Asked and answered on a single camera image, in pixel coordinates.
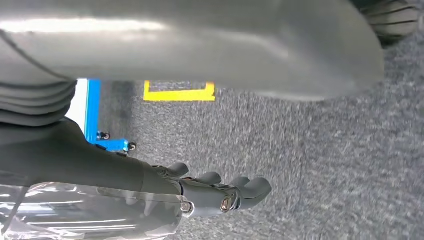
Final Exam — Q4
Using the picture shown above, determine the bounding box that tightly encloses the blue rack on casters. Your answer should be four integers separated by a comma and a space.
83, 78, 138, 154

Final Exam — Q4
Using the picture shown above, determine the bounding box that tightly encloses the yellow floor tape square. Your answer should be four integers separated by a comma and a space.
143, 80, 217, 103

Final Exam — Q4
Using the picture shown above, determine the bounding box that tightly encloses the dark ribbed robot right leg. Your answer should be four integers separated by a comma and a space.
359, 0, 421, 47

